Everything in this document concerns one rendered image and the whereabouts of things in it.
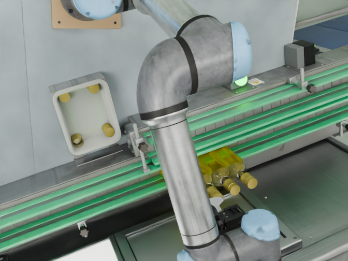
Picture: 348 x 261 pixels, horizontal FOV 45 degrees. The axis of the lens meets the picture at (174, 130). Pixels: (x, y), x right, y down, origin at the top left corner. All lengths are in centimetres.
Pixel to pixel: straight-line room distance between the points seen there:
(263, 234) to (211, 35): 40
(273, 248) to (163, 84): 41
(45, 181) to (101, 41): 48
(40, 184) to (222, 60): 82
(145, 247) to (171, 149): 57
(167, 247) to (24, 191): 48
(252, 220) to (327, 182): 68
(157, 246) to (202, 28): 71
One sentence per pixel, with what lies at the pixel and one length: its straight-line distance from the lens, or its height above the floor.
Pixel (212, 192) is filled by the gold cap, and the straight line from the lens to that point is 122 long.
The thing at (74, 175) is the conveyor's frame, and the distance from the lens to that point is 139.
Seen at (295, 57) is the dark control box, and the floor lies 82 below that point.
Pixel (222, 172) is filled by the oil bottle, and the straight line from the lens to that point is 128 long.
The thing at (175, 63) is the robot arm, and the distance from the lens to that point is 76.
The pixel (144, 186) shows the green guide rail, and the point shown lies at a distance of 140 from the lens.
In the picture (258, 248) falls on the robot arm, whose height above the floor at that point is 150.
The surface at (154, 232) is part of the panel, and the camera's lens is 135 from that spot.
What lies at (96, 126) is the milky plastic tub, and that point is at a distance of 143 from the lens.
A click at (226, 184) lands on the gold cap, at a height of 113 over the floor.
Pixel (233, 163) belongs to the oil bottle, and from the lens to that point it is 131.
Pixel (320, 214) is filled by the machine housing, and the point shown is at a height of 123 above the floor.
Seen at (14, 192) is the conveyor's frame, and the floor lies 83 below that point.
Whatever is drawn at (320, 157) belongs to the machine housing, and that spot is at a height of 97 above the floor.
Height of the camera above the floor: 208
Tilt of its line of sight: 59 degrees down
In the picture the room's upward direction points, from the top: 134 degrees clockwise
